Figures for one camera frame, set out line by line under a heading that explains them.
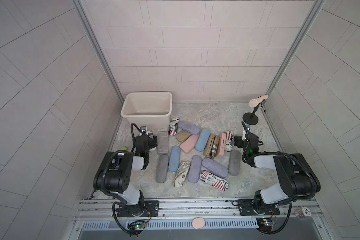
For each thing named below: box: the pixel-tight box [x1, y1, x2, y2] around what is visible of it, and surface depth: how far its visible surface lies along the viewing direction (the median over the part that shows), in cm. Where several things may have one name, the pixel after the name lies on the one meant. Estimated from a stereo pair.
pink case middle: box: [180, 134, 200, 154], surface depth 93 cm
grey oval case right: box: [228, 149, 241, 176], surface depth 85 cm
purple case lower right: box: [201, 157, 229, 178], surface depth 84 cm
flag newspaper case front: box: [199, 170, 229, 192], surface depth 79 cm
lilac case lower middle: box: [187, 155, 202, 184], surface depth 82 cm
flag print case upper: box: [168, 117, 180, 137], surface depth 101 cm
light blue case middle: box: [195, 128, 211, 152], surface depth 93 cm
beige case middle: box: [203, 134, 216, 157], surface depth 91 cm
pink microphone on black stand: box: [242, 95, 269, 126], surface depth 107 cm
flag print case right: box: [224, 130, 234, 152], surface depth 93 cm
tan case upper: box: [176, 130, 192, 143], surface depth 96 cm
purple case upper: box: [178, 121, 200, 135], surface depth 96 cm
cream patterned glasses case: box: [173, 159, 191, 188], surface depth 81 cm
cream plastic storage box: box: [120, 91, 173, 131], surface depth 101 cm
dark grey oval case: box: [155, 154, 169, 184], surface depth 83 cm
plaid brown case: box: [209, 135, 220, 160], surface depth 89 cm
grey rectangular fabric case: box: [157, 131, 169, 155], surface depth 93 cm
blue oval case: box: [168, 145, 181, 173], surface depth 88 cm
